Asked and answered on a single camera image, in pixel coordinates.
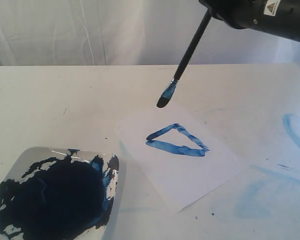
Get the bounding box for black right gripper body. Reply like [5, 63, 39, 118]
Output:
[200, 0, 300, 42]

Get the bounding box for black handled paintbrush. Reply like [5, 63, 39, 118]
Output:
[156, 10, 212, 108]

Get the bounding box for white paper sheet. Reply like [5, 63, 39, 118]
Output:
[117, 103, 244, 213]

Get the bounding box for white paint tray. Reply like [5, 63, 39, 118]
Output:
[0, 147, 119, 240]

